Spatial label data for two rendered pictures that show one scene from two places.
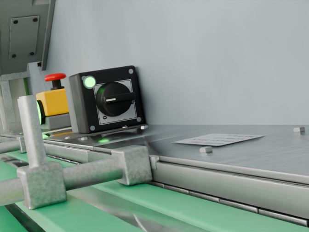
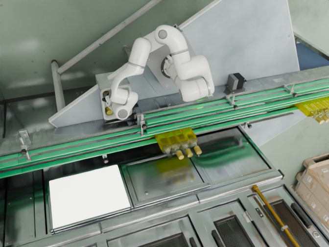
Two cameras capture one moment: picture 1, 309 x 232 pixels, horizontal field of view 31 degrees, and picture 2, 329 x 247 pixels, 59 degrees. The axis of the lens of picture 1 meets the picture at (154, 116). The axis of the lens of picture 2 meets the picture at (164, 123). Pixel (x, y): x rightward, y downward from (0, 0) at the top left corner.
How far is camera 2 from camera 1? 2.38 m
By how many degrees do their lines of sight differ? 88
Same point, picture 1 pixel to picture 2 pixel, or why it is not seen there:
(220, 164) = (295, 82)
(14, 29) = not seen: hidden behind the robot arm
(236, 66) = (267, 70)
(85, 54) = not seen: hidden behind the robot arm
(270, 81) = (271, 71)
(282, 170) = (301, 80)
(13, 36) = not seen: hidden behind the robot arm
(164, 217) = (298, 87)
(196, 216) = (300, 86)
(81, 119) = (240, 86)
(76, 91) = (242, 82)
